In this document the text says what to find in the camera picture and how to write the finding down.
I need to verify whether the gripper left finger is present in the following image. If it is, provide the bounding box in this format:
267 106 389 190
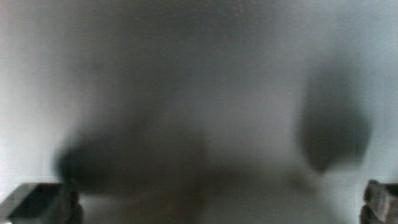
0 183 82 224

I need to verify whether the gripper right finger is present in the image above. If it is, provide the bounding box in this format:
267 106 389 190
359 180 398 224

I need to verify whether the white cabinet body box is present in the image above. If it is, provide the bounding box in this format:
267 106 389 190
0 0 398 224

